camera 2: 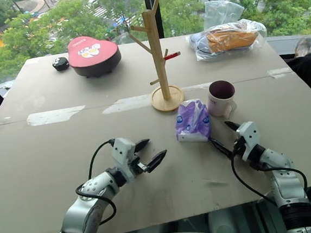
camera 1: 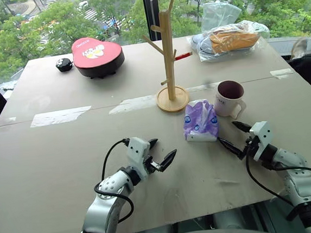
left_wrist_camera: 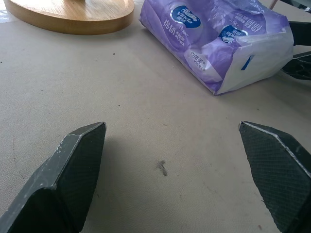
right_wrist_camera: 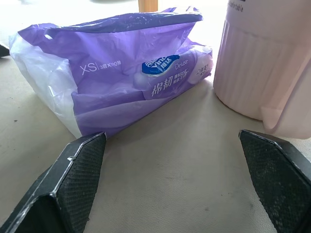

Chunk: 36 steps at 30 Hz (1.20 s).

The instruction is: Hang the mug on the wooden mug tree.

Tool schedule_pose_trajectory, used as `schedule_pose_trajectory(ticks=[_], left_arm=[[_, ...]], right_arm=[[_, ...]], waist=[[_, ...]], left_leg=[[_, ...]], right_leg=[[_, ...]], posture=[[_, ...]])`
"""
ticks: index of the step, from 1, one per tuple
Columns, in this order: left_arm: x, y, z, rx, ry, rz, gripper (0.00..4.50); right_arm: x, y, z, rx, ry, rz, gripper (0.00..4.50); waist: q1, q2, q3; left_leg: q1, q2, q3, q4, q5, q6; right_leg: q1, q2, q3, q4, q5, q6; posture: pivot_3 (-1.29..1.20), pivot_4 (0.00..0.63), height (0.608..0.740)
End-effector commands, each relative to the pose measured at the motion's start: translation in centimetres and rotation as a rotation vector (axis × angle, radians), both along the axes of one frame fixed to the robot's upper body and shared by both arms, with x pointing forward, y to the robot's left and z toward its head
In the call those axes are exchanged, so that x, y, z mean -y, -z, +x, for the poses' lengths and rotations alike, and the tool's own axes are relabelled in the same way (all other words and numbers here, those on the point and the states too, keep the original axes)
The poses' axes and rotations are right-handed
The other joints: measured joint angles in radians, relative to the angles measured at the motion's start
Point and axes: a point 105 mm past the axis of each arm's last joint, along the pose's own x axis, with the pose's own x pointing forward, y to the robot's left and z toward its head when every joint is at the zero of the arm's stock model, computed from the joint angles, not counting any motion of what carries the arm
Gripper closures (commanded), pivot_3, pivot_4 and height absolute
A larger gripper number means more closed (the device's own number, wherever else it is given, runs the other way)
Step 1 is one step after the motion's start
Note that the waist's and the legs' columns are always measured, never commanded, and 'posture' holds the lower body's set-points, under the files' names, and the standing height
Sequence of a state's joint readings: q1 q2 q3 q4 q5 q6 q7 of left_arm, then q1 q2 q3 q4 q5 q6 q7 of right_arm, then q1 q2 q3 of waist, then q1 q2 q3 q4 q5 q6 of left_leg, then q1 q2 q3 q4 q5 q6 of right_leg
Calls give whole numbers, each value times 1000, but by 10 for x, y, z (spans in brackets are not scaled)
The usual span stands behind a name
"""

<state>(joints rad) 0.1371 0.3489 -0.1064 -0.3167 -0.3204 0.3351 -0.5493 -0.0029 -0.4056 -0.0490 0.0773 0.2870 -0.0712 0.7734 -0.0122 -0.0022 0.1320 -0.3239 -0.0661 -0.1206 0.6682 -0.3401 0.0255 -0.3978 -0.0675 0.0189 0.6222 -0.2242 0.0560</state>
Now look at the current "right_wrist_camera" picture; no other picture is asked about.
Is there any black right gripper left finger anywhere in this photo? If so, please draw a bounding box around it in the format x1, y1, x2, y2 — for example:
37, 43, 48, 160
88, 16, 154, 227
0, 131, 107, 233

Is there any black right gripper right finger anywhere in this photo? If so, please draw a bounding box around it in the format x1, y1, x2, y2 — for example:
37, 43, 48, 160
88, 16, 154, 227
238, 129, 311, 233

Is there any pink ribbed plastic container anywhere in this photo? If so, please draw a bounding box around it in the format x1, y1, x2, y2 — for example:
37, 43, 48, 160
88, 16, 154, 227
213, 0, 311, 139

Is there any purple tissue pack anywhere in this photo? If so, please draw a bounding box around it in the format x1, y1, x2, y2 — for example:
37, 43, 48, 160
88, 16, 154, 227
8, 6, 214, 138

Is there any dark object at edge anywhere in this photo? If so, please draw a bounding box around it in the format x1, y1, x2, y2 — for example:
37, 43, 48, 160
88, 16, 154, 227
0, 44, 11, 59

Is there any wooden leg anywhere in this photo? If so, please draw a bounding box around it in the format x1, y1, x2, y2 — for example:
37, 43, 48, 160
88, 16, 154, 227
138, 0, 160, 13

